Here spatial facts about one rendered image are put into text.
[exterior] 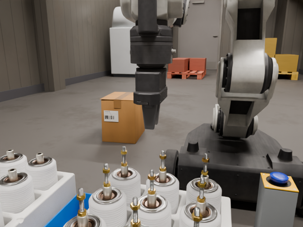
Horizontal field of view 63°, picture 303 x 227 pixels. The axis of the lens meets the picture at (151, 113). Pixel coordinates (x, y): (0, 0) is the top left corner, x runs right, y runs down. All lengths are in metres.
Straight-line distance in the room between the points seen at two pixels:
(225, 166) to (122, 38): 4.99
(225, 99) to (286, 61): 5.03
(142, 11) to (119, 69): 5.35
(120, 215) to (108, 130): 1.09
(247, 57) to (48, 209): 0.81
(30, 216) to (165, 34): 0.60
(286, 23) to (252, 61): 6.70
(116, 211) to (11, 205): 0.31
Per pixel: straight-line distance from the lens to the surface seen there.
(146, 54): 0.49
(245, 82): 0.90
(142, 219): 0.62
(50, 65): 4.02
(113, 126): 1.69
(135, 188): 0.76
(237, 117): 1.15
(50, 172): 0.90
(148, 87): 0.49
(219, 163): 1.01
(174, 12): 0.51
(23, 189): 0.82
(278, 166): 1.04
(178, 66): 5.48
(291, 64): 5.98
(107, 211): 0.65
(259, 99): 0.98
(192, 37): 8.40
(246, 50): 0.93
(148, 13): 0.47
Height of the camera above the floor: 0.62
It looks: 14 degrees down
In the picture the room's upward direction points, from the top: straight up
